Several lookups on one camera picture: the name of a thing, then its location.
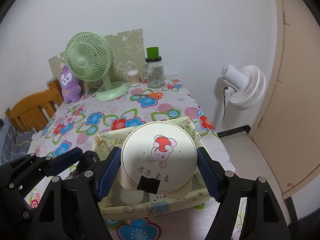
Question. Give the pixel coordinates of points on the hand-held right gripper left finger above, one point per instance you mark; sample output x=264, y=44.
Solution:
x=110, y=172

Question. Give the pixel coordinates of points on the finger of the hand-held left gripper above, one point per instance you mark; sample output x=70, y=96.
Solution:
x=87, y=161
x=65, y=160

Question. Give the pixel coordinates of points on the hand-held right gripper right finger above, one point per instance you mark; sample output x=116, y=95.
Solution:
x=207, y=175

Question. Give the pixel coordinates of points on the yellow patterned box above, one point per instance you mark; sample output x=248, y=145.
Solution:
x=130, y=207

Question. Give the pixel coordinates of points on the grey plaid bedding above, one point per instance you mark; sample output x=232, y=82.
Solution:
x=17, y=142

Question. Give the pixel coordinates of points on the wooden chair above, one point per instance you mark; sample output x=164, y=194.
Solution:
x=32, y=107

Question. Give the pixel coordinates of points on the purple plush toy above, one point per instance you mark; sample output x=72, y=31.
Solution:
x=70, y=90

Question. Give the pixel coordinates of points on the orange scissors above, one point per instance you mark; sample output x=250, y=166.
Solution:
x=156, y=95

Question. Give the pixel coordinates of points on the cotton swab container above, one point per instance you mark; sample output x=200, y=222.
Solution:
x=133, y=78

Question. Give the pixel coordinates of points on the white standing fan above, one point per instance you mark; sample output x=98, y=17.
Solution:
x=247, y=87

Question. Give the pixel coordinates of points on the green desk fan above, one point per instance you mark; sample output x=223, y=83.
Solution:
x=86, y=60

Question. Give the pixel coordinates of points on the glass jar black lid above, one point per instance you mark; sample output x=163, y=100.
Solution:
x=155, y=77

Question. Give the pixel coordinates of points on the beige door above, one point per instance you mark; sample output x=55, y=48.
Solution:
x=295, y=105

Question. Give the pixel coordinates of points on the beige patterned board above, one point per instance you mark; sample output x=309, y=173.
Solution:
x=125, y=55

